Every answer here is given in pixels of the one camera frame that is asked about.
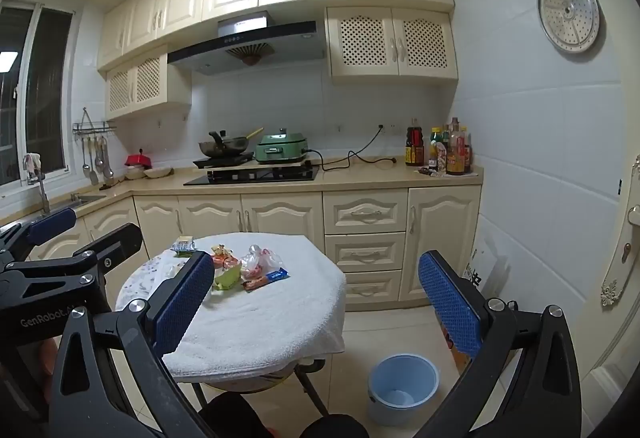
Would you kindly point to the narrow cream lattice door cabinet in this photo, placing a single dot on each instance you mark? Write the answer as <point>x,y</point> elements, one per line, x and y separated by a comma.
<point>150,83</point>

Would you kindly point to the metal hanging ladle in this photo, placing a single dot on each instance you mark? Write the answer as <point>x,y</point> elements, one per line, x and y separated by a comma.
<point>107,173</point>

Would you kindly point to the black induction cooker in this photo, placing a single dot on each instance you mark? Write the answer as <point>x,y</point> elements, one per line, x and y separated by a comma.
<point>220,162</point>

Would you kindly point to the metal hanging spoon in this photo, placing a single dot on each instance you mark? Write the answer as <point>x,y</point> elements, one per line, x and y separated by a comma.
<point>99,161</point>
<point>86,164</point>

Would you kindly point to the red plastic container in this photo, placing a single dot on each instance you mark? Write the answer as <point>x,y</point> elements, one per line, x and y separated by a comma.
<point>139,160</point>

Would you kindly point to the light blue plastic bucket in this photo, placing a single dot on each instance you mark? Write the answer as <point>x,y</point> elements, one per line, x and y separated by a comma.
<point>400,378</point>

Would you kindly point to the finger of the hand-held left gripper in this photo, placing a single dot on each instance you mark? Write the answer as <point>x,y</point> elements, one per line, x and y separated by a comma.
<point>52,220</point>
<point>117,243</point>

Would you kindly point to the blue and brown snack wrapper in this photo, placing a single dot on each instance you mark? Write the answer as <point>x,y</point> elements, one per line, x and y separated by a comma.
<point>265,280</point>

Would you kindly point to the round table with white towel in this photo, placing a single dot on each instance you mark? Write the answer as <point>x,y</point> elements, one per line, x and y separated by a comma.
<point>280,318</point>

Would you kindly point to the dark sauce bottle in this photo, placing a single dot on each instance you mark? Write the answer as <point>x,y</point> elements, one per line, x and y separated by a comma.
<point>414,148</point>

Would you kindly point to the black folding table legs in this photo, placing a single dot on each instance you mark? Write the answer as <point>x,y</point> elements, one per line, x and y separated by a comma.
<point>306,380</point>

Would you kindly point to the black range hood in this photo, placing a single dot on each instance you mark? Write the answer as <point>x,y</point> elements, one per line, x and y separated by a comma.
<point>250,43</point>

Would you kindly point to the metal wall utensil rack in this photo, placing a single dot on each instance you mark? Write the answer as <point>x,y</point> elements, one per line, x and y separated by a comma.
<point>92,127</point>

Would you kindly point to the kitchen window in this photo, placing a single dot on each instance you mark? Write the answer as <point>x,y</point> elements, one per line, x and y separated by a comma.
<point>35,88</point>

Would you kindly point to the white wall socket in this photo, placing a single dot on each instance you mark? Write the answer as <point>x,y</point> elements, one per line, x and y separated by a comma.
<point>391,125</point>

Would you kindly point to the clear plastic bag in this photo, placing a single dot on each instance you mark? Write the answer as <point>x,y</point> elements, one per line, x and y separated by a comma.
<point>257,260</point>

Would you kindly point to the black gas stove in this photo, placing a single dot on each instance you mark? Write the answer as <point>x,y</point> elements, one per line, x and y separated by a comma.
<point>250,177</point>

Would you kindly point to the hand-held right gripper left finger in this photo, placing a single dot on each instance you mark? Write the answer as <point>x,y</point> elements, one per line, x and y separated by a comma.
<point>185,303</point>

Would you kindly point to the cream and orange cookie wrapper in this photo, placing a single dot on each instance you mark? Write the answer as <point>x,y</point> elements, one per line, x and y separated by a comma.
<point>226,261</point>

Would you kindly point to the blue white crumpled wrapper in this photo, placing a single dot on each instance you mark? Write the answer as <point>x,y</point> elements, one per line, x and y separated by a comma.
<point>182,245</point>

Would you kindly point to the metal kitchen faucet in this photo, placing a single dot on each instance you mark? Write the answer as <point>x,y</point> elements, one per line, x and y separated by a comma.
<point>43,192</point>

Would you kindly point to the white printed sack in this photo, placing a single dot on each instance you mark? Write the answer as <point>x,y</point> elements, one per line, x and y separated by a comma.
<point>482,263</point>

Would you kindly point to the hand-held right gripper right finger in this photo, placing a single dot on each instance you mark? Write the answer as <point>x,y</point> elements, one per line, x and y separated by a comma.
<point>450,303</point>

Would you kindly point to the white bowl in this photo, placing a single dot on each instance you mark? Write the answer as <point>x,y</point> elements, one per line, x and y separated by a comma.
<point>158,172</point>
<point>134,173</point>

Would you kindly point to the pale cloth on faucet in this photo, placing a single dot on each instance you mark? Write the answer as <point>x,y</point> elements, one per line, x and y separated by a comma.
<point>34,162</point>

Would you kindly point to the round metal steamer plate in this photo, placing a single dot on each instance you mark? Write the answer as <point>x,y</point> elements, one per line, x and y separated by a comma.
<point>567,11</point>

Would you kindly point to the wide cream lattice door cabinet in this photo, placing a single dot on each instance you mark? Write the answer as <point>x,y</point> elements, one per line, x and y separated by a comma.
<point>390,43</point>

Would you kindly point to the yellow snack wrapper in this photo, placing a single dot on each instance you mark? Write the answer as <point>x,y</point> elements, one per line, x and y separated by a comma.
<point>218,249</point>

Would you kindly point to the metal hanging spatula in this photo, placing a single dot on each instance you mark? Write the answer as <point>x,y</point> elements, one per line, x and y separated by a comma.
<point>93,175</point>

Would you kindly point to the cream cabinet drawer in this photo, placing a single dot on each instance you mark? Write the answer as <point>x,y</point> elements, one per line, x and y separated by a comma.
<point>372,287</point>
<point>365,210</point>
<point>365,252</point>

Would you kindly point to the clear bottle with red label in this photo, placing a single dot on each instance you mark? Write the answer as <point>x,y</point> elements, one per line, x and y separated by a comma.
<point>441,161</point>

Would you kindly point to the beige kitchen countertop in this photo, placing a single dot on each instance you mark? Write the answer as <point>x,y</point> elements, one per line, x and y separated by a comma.
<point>360,175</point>

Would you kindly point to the cream lower kitchen cabinets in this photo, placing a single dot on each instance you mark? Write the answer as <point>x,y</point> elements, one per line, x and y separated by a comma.
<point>285,218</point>

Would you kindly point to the green electric cooking pot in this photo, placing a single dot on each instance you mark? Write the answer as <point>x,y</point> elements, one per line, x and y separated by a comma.
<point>280,148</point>

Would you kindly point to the steel kitchen sink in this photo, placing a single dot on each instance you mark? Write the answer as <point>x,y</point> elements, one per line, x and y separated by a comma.
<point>85,201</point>

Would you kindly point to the patterned round table cover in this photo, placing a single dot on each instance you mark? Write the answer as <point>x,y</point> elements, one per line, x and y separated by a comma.
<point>140,280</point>

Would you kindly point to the amber oil bottle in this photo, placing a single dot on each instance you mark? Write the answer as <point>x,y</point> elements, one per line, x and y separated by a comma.
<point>456,153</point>

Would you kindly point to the yellow capped bottle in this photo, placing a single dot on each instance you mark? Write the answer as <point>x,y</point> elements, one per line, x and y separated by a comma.
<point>436,138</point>

